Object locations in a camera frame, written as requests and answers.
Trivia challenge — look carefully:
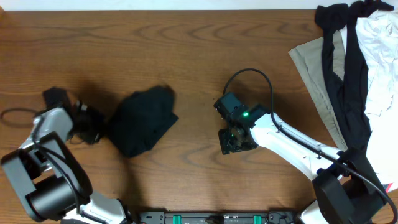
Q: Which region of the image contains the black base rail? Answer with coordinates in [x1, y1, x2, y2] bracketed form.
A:
[139, 211, 302, 224]

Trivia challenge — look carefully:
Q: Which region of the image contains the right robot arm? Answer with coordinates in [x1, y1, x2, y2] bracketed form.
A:
[214, 95, 397, 223]

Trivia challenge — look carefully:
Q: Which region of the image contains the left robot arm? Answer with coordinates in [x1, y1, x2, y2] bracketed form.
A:
[1, 105, 132, 223]

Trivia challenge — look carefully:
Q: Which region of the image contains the black polo shirt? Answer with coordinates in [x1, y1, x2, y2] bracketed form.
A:
[107, 86, 178, 158]

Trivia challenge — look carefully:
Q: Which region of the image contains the beige garment in pile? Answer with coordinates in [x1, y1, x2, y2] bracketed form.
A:
[289, 37, 348, 151]

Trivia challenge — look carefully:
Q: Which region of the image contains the black garment in pile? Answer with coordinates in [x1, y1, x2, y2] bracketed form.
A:
[315, 1, 394, 151]

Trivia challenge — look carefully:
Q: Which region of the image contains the white garment in pile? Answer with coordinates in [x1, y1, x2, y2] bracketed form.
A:
[355, 10, 397, 192]

